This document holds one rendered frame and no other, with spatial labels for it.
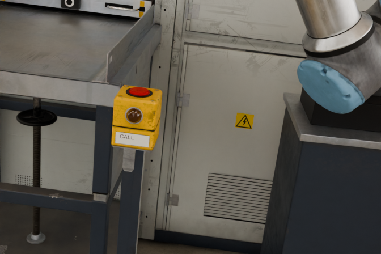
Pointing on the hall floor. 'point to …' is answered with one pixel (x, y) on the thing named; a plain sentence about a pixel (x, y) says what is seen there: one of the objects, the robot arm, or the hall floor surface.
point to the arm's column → (323, 198)
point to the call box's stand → (130, 200)
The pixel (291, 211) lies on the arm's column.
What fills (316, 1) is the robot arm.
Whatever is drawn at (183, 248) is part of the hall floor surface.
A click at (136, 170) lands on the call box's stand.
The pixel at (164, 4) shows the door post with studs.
